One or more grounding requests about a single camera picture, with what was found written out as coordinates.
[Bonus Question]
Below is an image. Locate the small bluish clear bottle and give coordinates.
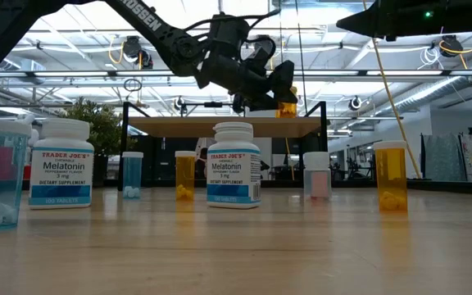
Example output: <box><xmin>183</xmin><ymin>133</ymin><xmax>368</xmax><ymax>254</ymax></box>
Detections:
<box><xmin>302</xmin><ymin>151</ymin><xmax>333</xmax><ymax>201</ymax></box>

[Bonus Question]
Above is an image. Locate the green potted plant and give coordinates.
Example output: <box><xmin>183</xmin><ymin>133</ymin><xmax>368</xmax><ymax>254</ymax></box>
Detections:
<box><xmin>55</xmin><ymin>97</ymin><xmax>138</xmax><ymax>188</ymax></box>

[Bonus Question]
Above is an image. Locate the wooden shelf with black legs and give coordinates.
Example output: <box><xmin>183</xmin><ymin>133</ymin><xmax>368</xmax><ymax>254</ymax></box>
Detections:
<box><xmin>116</xmin><ymin>101</ymin><xmax>330</xmax><ymax>193</ymax></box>

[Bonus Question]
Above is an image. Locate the silver ventilation duct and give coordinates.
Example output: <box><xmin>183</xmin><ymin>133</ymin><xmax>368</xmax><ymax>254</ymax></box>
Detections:
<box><xmin>377</xmin><ymin>48</ymin><xmax>472</xmax><ymax>120</ymax></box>

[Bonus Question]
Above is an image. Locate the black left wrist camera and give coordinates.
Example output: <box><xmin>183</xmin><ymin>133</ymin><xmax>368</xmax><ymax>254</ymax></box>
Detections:
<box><xmin>242</xmin><ymin>35</ymin><xmax>277</xmax><ymax>77</ymax></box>

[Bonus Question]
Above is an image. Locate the grey patterned partition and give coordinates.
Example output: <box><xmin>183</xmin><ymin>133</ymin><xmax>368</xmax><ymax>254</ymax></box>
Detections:
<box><xmin>422</xmin><ymin>133</ymin><xmax>466</xmax><ymax>182</ymax></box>

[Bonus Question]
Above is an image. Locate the white melatonin supplement bottle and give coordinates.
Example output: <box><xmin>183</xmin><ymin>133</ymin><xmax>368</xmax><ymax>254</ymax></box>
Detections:
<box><xmin>206</xmin><ymin>121</ymin><xmax>262</xmax><ymax>210</ymax></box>
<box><xmin>28</xmin><ymin>117</ymin><xmax>96</xmax><ymax>211</ymax></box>

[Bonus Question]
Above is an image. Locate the black aluminium table frame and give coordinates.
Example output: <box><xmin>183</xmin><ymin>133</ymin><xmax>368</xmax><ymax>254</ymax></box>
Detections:
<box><xmin>20</xmin><ymin>176</ymin><xmax>472</xmax><ymax>196</ymax></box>

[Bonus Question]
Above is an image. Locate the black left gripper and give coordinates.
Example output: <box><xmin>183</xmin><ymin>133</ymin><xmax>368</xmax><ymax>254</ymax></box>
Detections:
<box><xmin>197</xmin><ymin>54</ymin><xmax>299</xmax><ymax>113</ymax></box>

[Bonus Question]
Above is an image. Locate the yellow hanging hose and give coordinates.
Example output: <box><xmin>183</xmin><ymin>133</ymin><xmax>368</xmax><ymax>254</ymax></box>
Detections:
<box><xmin>370</xmin><ymin>37</ymin><xmax>424</xmax><ymax>180</ymax></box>

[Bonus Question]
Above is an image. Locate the narrow blue pill bottle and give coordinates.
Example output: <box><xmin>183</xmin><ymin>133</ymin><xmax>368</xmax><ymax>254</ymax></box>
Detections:
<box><xmin>121</xmin><ymin>151</ymin><xmax>144</xmax><ymax>201</ymax></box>

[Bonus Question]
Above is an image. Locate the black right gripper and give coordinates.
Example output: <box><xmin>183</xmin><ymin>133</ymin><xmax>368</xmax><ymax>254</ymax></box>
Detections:
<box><xmin>335</xmin><ymin>0</ymin><xmax>430</xmax><ymax>43</ymax></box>

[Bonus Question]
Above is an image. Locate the white humanoid figure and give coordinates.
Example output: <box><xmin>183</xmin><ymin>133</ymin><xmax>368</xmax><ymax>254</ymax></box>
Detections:
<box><xmin>25</xmin><ymin>114</ymin><xmax>40</xmax><ymax>165</ymax></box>

